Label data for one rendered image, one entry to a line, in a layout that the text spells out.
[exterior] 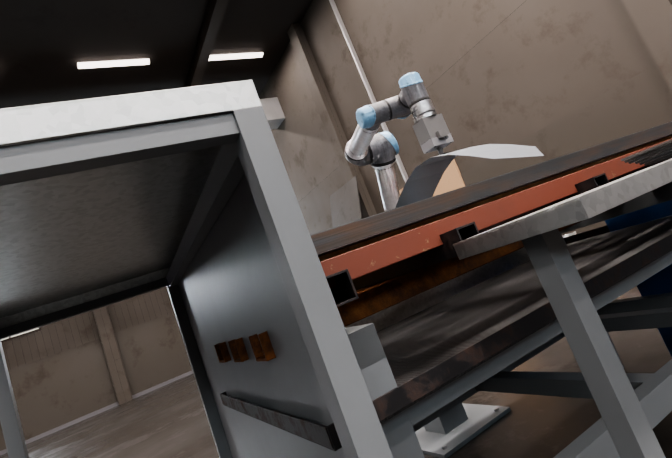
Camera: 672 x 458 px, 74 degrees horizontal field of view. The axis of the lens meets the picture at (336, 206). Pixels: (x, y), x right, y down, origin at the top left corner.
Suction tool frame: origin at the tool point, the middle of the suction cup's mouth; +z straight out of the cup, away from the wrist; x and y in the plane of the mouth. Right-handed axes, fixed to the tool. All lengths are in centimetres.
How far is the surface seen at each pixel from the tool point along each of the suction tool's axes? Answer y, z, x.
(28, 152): -105, 0, -62
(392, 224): -54, 18, -42
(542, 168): -8.6, 16.8, -40.1
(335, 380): -81, 35, -62
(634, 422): -42, 58, -63
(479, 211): -33, 21, -41
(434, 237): -46, 23, -42
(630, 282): 5, 50, -38
